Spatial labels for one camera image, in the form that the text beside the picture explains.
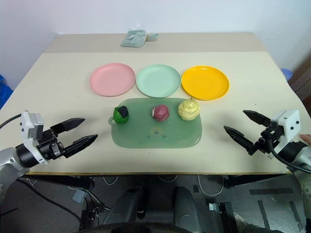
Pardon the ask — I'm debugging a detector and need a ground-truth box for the brown wooden furniture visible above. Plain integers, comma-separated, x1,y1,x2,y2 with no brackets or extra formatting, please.
290,54,311,103

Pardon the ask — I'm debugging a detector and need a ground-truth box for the yellow plate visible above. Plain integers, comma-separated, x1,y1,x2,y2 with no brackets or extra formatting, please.
181,65,230,101

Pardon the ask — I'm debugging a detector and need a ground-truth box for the yellow toy fruit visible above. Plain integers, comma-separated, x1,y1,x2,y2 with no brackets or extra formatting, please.
178,97,201,121

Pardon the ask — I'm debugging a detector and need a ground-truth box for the camouflage fabric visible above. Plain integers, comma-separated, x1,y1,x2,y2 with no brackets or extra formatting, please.
233,213,270,233

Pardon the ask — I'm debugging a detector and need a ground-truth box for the folded green cloth pack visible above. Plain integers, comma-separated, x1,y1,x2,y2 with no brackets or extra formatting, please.
120,28,147,48

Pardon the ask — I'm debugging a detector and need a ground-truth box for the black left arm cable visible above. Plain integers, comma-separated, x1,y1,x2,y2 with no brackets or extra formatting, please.
0,113,23,130

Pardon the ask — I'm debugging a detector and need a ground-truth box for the black metal bracket stand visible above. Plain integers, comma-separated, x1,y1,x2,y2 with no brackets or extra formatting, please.
208,201,239,233

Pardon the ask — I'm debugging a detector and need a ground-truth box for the pink plate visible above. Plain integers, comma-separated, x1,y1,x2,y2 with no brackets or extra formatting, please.
89,63,136,98

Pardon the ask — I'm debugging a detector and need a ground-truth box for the blue plastic crate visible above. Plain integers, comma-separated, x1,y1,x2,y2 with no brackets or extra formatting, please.
0,74,14,110

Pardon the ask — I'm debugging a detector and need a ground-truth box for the black table frame bar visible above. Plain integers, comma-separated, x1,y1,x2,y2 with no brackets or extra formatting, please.
223,173,294,189

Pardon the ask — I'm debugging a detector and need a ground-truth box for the blue round stool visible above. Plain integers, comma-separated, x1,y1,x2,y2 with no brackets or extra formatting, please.
280,68,295,81

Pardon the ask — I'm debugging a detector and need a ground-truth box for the black floor cable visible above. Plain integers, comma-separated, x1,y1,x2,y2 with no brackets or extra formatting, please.
17,178,84,231

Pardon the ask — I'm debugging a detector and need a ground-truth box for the green and black ball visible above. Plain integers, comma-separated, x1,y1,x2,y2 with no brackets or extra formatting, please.
113,105,130,125

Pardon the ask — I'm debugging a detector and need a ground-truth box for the cream table cover sheet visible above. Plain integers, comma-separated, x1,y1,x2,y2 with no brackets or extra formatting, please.
0,50,311,176

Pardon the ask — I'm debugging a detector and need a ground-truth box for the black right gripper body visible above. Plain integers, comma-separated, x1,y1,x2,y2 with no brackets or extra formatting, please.
253,126,284,154

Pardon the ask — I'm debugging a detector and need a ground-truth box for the red toy fruit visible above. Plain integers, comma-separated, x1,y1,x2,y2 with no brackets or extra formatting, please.
152,104,170,122

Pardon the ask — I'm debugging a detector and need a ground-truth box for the grey small box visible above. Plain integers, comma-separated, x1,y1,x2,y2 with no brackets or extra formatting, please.
72,188,86,203

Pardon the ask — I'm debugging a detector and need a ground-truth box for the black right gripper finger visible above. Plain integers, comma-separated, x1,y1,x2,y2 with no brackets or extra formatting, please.
242,109,272,127
223,125,256,156

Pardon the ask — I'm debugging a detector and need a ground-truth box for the black rounded robot torso shape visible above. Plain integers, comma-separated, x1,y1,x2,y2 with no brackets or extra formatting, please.
81,221,188,233

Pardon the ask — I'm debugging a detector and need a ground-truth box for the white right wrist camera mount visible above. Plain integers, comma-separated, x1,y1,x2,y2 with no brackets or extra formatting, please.
270,109,301,152

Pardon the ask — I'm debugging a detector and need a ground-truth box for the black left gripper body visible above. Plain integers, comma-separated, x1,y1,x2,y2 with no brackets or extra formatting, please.
36,125,68,161

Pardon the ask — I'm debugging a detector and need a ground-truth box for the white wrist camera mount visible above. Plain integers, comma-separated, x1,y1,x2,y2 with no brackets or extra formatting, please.
270,109,301,152
20,111,48,166

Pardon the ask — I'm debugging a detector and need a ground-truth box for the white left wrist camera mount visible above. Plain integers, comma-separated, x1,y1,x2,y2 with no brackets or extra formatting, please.
20,111,48,166

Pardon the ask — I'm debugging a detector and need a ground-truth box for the white floor cable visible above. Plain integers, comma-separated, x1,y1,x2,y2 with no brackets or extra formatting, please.
196,174,225,197

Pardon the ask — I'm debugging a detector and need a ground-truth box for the mint green plate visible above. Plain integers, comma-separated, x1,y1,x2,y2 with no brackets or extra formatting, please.
136,64,182,99

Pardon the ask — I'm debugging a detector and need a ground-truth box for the translucent green cutting board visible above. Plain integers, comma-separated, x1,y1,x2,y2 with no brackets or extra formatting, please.
108,97,203,149

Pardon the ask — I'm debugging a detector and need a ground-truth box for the bystander bare hand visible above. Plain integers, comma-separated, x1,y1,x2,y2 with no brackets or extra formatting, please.
299,133,311,147

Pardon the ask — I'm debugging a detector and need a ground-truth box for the dark rounded robot leg shape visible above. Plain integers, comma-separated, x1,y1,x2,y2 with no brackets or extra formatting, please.
103,186,147,226
172,186,203,232

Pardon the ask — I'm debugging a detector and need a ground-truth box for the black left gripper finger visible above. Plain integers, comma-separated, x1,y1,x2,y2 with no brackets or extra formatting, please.
64,133,99,159
50,117,86,134

